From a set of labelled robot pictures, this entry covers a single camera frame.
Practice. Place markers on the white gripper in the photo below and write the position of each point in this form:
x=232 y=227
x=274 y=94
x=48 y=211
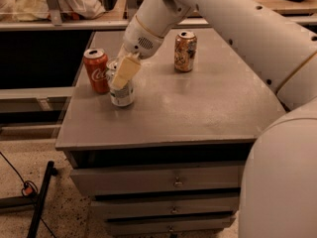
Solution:
x=140 y=40

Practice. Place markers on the green white 7up can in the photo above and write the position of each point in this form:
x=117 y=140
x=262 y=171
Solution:
x=123 y=97

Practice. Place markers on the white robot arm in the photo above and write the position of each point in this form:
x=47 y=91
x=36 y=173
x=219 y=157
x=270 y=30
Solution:
x=279 y=181

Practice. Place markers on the red coke can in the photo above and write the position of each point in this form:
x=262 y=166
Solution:
x=95 y=63

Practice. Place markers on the orange patterned soda can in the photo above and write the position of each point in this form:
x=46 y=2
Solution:
x=184 y=51

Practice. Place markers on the white cloth on shelf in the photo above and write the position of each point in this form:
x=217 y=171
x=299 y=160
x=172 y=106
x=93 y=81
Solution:
x=35 y=10

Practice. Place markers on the grey drawer cabinet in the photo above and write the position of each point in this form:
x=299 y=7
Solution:
x=201 y=116

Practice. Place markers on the top grey drawer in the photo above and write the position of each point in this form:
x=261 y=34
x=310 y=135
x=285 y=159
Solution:
x=158 y=178

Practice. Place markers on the grey drawer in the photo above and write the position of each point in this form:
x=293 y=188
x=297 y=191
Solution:
x=158 y=178
x=169 y=225
x=166 y=206

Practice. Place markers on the black stand leg left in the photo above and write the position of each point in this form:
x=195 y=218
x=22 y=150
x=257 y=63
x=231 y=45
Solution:
x=51 y=171

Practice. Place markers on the bottom grey drawer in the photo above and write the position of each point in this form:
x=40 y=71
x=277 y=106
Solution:
x=169 y=225

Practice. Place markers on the middle grey drawer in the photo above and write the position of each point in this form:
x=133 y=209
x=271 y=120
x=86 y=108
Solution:
x=166 y=206

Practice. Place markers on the grey metal bracket left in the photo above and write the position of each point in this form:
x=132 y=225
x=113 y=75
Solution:
x=54 y=11

